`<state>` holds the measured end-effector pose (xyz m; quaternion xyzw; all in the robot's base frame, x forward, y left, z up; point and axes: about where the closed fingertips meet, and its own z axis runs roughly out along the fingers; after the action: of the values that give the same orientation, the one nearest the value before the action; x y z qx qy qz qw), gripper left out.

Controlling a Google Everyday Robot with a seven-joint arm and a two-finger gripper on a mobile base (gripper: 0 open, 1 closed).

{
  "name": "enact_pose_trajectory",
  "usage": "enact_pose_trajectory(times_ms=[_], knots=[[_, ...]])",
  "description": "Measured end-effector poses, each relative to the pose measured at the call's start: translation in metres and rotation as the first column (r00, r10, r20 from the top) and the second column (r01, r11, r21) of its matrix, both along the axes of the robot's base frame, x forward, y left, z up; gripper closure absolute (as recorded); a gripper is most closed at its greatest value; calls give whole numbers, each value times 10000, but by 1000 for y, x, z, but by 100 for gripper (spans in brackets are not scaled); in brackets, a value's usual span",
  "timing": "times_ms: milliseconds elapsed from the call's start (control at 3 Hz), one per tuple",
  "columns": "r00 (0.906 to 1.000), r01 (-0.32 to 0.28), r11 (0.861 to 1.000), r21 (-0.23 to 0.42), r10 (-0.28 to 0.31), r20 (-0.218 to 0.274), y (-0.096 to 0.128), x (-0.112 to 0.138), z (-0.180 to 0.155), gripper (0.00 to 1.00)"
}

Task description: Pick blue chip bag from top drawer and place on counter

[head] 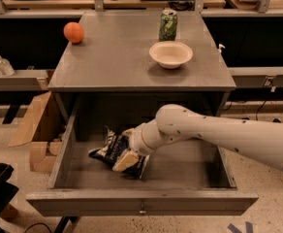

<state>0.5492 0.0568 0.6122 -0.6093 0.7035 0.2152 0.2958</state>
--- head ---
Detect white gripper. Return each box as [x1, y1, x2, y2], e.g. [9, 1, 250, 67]
[112, 126, 151, 172]

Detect blue potato chip bag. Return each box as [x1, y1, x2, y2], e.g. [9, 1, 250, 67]
[88, 127, 149, 179]

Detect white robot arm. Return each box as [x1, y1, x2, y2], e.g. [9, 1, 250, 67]
[113, 104, 283, 172]

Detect open grey top drawer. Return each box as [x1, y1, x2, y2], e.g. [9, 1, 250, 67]
[26, 92, 260, 217]

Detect grey cabinet counter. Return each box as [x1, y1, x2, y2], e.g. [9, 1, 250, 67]
[48, 10, 236, 119]

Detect brown cardboard box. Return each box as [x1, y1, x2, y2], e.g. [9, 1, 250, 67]
[9, 91, 65, 173]

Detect white paper bowl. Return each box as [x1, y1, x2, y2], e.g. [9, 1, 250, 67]
[149, 41, 193, 69]

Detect grey left shelf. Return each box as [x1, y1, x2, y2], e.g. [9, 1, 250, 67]
[0, 70, 49, 91]

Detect grey shelf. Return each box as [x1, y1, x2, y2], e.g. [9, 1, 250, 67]
[229, 67, 283, 88]
[0, 70, 49, 91]

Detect orange fruit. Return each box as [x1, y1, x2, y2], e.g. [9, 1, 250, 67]
[63, 22, 84, 44]

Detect green soda can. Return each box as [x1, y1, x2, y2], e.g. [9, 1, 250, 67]
[159, 9, 177, 41]

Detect small white pump bottle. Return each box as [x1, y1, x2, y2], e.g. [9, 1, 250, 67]
[218, 44, 226, 53]

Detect grey right shelf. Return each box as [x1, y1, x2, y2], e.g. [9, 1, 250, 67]
[229, 67, 283, 88]

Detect wooden back table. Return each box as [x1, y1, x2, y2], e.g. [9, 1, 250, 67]
[2, 0, 185, 10]

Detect clear sanitizer bottle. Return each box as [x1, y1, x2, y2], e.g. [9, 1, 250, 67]
[0, 55, 15, 77]

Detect black floor cable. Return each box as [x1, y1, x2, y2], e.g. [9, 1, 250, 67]
[222, 97, 281, 123]

